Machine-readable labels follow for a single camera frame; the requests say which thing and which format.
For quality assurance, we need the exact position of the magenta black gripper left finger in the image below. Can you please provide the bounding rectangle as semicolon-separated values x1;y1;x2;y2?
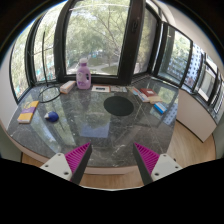
41;142;92;185

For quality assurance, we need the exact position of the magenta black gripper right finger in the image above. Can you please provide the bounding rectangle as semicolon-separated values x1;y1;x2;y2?
133;143;182;185

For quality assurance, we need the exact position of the blue white computer mouse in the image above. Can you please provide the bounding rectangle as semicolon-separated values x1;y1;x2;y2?
44;111;59;122

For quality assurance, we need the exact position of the round black mouse pad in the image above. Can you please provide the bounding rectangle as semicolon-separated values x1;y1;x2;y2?
104;96;134;116

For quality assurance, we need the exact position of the blue white box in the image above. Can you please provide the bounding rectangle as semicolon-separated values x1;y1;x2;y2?
154;102;167;114

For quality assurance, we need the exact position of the tan small box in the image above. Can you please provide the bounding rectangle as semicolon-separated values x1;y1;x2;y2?
149;96;162;104

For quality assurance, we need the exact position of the yellow purple book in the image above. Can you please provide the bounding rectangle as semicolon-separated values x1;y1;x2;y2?
17;101;39;124

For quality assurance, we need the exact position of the red book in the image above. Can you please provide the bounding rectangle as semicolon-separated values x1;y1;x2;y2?
140;88;157;97

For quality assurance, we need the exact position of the white orange booklet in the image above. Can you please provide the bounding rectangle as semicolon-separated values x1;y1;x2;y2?
92;85;110;93

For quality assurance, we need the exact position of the grey patterned booklet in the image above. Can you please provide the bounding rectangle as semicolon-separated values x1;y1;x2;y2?
110;86;127;93

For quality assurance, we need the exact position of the purple detergent bottle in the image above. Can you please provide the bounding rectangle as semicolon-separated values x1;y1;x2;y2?
76;58;91;90

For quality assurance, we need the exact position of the black cable loop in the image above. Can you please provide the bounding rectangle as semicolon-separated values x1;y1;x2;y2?
37;30;62;104

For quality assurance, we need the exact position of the black window frame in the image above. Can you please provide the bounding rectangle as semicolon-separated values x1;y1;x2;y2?
8;0;224;115

